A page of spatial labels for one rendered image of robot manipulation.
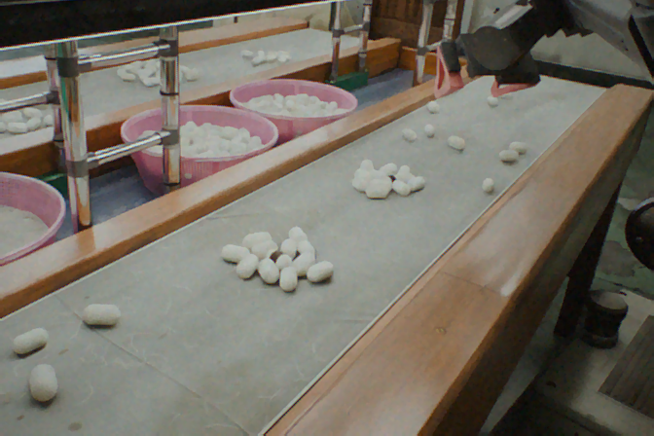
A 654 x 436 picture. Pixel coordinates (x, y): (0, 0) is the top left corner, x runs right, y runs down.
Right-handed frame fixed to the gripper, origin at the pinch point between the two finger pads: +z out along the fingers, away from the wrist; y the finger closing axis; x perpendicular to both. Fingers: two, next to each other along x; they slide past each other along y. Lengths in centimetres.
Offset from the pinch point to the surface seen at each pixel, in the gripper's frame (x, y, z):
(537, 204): -16.9, 9.0, 5.0
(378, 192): -9.5, -12.1, 12.5
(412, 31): 274, 215, 323
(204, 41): 67, -21, 75
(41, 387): -34, -58, -8
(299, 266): -23.2, -30.5, 0.7
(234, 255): -19.9, -37.2, 3.9
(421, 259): -23.7, -13.5, 2.6
